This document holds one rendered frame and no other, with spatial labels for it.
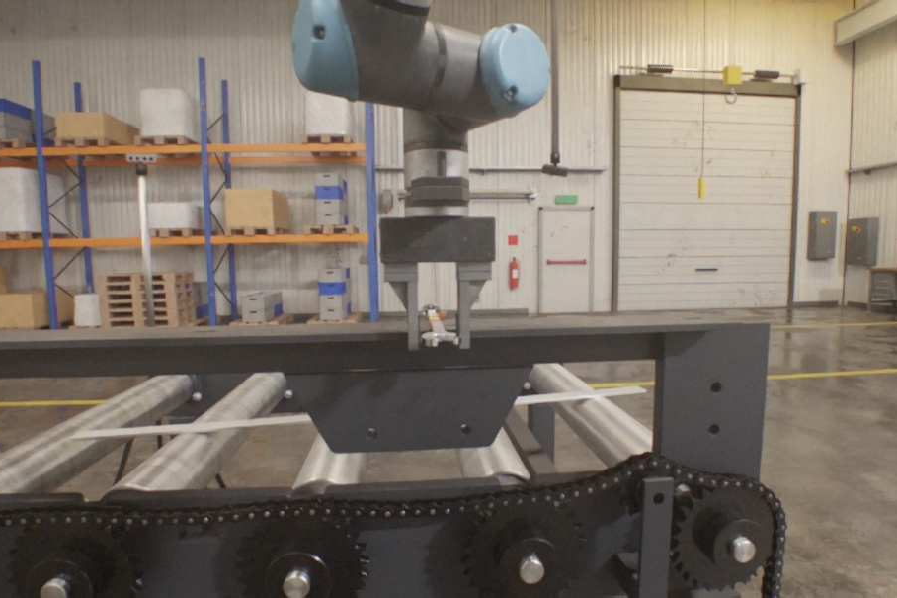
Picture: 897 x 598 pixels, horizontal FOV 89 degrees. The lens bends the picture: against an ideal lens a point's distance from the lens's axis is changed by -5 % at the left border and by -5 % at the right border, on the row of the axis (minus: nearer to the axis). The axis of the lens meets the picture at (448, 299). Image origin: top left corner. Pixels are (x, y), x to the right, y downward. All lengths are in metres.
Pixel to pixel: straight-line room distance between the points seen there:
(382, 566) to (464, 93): 0.62
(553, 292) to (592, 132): 3.33
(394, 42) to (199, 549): 0.68
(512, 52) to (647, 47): 11.20
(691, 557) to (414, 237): 0.59
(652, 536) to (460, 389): 0.32
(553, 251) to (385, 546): 9.47
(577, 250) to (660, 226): 1.85
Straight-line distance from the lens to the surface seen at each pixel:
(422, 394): 0.68
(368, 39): 0.41
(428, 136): 0.54
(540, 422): 1.71
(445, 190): 0.48
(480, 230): 0.55
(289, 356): 0.70
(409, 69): 0.42
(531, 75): 0.47
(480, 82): 0.46
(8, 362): 0.87
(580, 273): 10.25
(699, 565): 0.84
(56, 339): 0.73
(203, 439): 1.08
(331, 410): 0.70
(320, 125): 8.60
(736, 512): 0.82
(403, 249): 0.54
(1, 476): 1.12
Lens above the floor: 1.26
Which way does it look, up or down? 5 degrees down
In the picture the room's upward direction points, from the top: 1 degrees counter-clockwise
